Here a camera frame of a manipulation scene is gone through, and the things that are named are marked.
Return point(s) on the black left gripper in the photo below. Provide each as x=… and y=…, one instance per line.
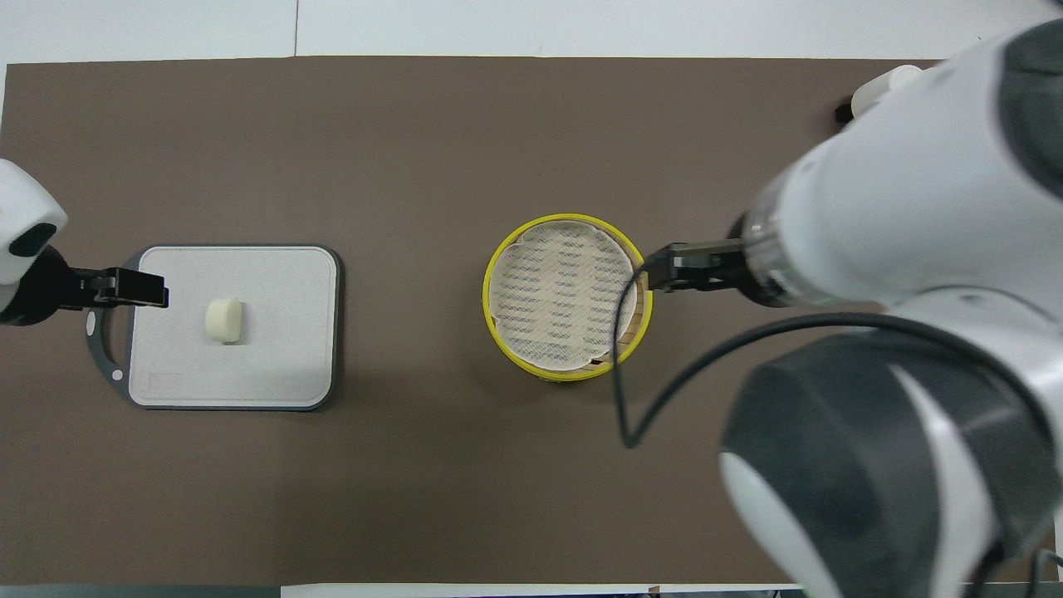
x=33, y=291

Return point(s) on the brown table mat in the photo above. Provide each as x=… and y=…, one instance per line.
x=415, y=166

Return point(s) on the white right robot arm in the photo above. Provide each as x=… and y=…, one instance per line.
x=913, y=208

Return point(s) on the grey white cutting board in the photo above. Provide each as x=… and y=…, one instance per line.
x=249, y=374

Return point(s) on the white steamed bun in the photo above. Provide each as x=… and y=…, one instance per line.
x=224, y=321

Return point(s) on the bamboo steamer base yellow rim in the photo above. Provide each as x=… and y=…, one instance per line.
x=573, y=376

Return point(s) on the woven steamer lid yellow rim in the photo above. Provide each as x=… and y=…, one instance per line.
x=556, y=299

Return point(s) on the white cylinder with black end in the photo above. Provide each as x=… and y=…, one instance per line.
x=884, y=87

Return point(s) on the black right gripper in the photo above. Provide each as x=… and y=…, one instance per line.
x=721, y=267

